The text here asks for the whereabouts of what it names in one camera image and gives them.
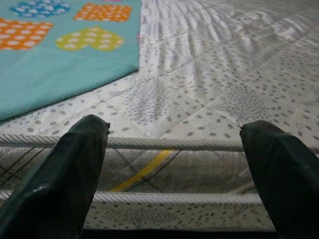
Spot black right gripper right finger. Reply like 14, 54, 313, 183
239, 119, 319, 239

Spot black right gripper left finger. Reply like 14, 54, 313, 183
0, 114, 111, 239

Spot teal blanket with coloured hearts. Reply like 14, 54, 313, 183
0, 0, 143, 122

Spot grey quilted mattress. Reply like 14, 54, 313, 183
0, 0, 319, 232

